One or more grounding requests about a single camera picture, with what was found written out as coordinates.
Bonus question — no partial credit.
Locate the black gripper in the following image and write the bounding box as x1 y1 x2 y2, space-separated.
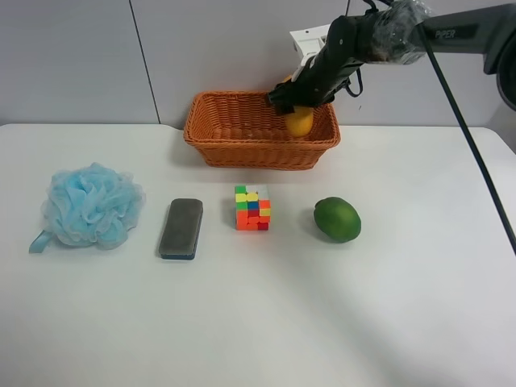
266 15 377 114

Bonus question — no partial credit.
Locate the yellow mango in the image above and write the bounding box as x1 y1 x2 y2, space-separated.
281 75 314 138

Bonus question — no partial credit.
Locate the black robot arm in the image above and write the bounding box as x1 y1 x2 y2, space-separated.
268 1 515 114

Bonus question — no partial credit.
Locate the orange woven basket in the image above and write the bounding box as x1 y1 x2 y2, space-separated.
183 91 340 171

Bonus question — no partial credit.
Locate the green lemon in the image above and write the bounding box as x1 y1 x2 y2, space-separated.
314 197 361 243

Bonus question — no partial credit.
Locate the colourful puzzle cube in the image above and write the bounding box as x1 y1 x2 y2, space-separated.
234 185 272 231

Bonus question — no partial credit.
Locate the grey whiteboard eraser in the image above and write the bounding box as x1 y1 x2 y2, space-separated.
158 198 203 260

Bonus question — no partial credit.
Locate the blue mesh bath loofah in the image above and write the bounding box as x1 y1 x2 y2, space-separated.
29 163 145 253

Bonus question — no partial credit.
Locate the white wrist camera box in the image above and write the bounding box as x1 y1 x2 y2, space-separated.
290 24 330 82

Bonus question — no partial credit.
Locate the black cable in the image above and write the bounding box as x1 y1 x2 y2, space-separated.
417 15 516 259

